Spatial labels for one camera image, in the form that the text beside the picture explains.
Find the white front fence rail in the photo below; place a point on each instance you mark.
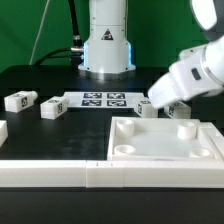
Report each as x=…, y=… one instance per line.
x=118, y=174

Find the white square tabletop part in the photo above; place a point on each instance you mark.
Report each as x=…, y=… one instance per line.
x=159, y=139

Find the white marker tag sheet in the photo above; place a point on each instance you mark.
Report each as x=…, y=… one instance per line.
x=102, y=99

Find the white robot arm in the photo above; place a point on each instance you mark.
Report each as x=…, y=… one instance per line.
x=107, y=53

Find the white right fence rail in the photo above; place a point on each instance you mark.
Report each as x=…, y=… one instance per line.
x=215, y=136

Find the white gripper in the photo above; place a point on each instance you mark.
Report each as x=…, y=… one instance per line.
x=185, y=80

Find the white fence rail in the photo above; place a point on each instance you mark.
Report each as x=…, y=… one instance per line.
x=215, y=136
x=118, y=174

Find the white left fence piece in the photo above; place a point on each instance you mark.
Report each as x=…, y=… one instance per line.
x=3, y=131

